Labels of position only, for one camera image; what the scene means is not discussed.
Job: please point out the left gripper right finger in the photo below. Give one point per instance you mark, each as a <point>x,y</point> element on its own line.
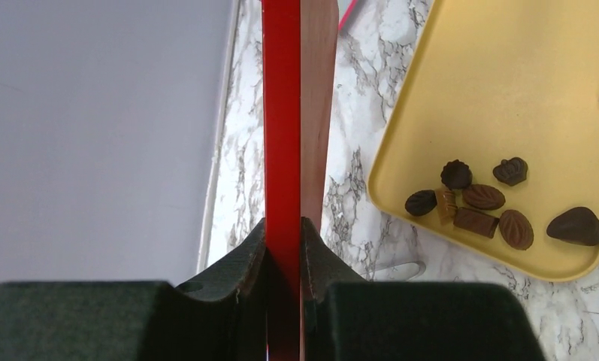
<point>349,318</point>

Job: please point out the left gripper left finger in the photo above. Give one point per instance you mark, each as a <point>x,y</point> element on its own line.
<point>217,315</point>

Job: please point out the red box lid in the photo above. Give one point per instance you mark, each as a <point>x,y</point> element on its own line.
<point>299,41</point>

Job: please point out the dark chocolate piece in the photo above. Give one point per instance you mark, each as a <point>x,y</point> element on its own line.
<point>421,203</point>

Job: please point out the brown chocolate bar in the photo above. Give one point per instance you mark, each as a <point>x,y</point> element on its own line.
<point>476,222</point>

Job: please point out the brown leaf chocolate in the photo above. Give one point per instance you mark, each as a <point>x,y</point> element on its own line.
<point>516,230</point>

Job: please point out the dark crown chocolate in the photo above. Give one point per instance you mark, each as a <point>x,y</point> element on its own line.
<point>511,171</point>

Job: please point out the dark round chocolate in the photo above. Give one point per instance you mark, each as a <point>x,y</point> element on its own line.
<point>578,225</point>

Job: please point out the yellow plastic tray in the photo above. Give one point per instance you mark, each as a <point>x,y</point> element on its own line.
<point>493,80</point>

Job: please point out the pink framed whiteboard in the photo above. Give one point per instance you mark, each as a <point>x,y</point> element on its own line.
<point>346,12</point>

